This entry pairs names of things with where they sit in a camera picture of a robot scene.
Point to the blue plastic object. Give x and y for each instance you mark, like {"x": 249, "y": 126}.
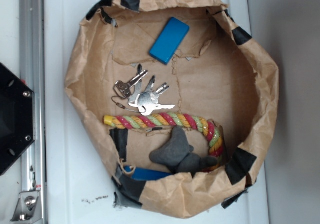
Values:
{"x": 143, "y": 174}

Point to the brown paper bag bin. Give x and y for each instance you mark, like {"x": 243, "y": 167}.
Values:
{"x": 219, "y": 72}

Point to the multicolour twisted rope toy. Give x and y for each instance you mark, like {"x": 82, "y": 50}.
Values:
{"x": 209, "y": 129}

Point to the blue rectangular block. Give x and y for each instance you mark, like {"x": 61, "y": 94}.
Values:
{"x": 169, "y": 40}

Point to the grey plush toy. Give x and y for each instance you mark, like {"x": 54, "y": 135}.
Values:
{"x": 178, "y": 156}

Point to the aluminium frame rail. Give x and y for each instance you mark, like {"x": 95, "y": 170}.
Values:
{"x": 32, "y": 204}

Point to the silver key bunch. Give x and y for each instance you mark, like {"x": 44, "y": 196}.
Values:
{"x": 146, "y": 101}

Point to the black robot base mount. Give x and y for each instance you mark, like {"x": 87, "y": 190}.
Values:
{"x": 16, "y": 118}

